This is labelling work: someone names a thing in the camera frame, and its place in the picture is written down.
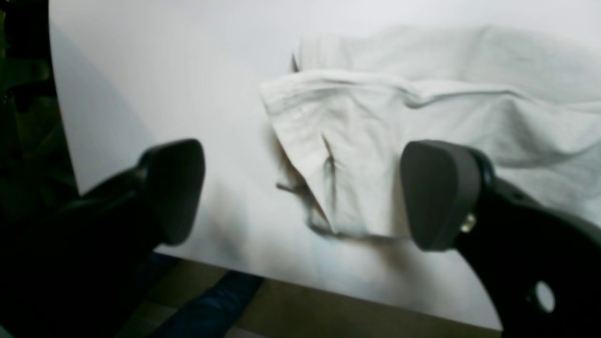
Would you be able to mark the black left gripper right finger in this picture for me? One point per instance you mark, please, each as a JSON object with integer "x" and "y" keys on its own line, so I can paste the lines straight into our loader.
{"x": 539, "y": 266}

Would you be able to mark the beige t-shirt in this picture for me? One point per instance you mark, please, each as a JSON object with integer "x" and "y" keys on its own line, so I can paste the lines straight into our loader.
{"x": 528, "y": 100}

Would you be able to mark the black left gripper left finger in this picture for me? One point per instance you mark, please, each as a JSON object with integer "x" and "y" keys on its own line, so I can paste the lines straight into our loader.
{"x": 74, "y": 273}

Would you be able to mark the dark blue cloth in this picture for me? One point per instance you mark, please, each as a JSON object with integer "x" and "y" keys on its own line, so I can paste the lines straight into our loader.
{"x": 213, "y": 313}

